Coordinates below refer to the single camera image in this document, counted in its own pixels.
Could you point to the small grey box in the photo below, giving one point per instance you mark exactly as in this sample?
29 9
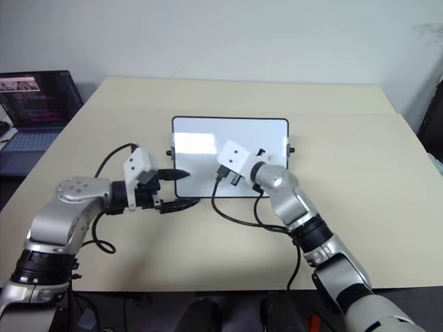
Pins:
86 320

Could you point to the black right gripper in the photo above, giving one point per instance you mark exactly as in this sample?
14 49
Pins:
234 181

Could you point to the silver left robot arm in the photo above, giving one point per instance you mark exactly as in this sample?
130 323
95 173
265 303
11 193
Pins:
59 221

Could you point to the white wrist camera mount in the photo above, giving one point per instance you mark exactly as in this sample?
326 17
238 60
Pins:
138 160
235 155

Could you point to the open dark blue laptop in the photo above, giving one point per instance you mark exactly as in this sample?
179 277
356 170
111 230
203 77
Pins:
31 110

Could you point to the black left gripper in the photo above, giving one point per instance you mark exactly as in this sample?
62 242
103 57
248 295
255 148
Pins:
147 195

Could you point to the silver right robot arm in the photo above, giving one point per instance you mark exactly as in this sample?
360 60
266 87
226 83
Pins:
294 204

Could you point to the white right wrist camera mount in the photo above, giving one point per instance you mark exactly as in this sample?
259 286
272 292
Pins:
235 155

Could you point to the black-framed whiteboard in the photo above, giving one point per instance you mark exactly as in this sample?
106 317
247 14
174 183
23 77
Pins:
200 145

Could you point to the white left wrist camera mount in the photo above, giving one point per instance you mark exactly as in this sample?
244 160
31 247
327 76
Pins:
138 160

